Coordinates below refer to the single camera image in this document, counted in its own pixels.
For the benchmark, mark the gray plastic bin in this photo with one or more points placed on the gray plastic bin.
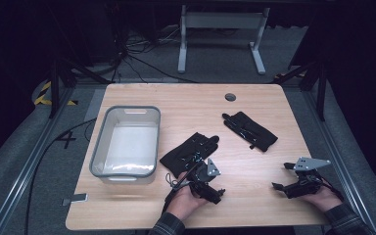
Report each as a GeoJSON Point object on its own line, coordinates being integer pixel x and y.
{"type": "Point", "coordinates": [127, 147]}

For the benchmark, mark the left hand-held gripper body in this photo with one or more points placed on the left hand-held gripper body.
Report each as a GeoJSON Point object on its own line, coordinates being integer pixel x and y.
{"type": "Point", "coordinates": [204, 174]}

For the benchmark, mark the black metal stand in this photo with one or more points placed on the black metal stand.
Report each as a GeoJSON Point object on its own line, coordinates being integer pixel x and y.
{"type": "Point", "coordinates": [321, 94]}
{"type": "Point", "coordinates": [55, 91]}

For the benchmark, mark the yellow black hazard tape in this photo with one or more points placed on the yellow black hazard tape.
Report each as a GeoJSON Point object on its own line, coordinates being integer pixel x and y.
{"type": "Point", "coordinates": [42, 94]}

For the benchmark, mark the gray desk grommet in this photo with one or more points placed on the gray desk grommet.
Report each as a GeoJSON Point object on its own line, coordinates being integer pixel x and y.
{"type": "Point", "coordinates": [230, 97]}

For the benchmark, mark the person's right hand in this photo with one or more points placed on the person's right hand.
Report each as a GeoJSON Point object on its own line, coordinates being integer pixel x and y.
{"type": "Point", "coordinates": [326, 199]}

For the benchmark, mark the person's left hand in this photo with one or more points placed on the person's left hand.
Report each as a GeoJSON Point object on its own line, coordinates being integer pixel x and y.
{"type": "Point", "coordinates": [182, 204]}

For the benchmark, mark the metal floor rail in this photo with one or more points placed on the metal floor rail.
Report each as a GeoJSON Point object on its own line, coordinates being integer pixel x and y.
{"type": "Point", "coordinates": [336, 153]}
{"type": "Point", "coordinates": [26, 169]}

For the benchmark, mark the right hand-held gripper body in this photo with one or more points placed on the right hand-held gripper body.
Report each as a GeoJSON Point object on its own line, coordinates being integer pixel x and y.
{"type": "Point", "coordinates": [306, 187]}

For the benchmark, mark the white metal desk frame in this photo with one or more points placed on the white metal desk frame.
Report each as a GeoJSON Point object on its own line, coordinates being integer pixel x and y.
{"type": "Point", "coordinates": [222, 20]}

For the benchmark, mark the gray tape piece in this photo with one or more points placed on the gray tape piece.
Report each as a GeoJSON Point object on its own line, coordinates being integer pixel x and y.
{"type": "Point", "coordinates": [75, 198]}

